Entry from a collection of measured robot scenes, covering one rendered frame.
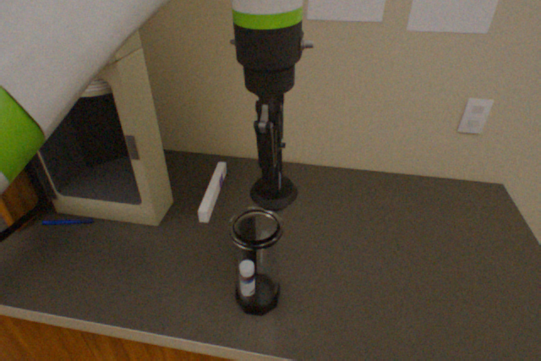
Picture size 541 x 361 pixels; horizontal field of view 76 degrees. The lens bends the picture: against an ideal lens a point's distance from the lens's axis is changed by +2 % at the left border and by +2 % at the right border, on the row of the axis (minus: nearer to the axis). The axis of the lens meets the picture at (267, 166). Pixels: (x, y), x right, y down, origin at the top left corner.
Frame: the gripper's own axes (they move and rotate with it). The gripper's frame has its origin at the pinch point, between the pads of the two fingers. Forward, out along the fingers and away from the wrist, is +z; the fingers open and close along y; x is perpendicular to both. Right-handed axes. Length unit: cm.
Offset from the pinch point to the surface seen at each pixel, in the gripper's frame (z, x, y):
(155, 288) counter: 32.9, 27.3, -8.0
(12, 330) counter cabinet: 49, 68, -17
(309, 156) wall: 38, -3, 55
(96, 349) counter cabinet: 50, 43, -17
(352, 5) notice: -13, -12, 59
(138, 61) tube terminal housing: -9.5, 35.5, 22.9
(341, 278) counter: 34.6, -15.4, 3.2
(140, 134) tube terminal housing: 6.1, 35.7, 15.8
